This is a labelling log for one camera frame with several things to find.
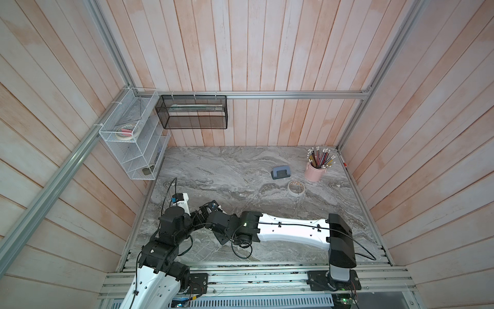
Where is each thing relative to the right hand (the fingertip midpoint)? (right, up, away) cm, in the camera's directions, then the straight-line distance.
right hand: (220, 229), depth 76 cm
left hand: (-6, +7, -1) cm, 9 cm away
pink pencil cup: (+48, +21, +27) cm, 59 cm away
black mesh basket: (-18, +55, +26) cm, 63 cm away
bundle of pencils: (+51, +29, +25) cm, 63 cm away
